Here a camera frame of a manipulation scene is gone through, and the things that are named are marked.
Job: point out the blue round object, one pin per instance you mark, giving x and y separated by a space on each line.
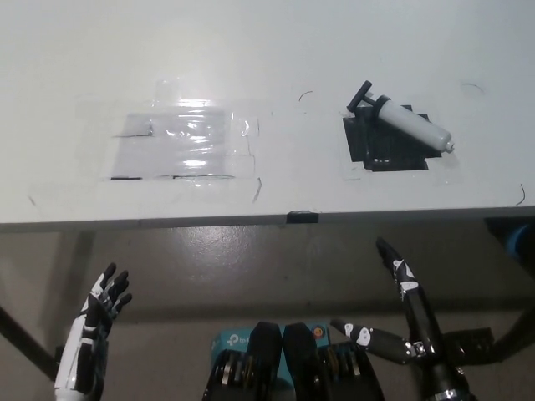
520 242

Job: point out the clear taped plastic sheet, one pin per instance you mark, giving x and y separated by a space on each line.
175 142

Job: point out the black tape square patch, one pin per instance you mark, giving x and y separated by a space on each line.
376 147

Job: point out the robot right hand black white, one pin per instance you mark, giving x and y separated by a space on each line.
422 326

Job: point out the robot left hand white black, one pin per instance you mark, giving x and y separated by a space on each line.
79 355

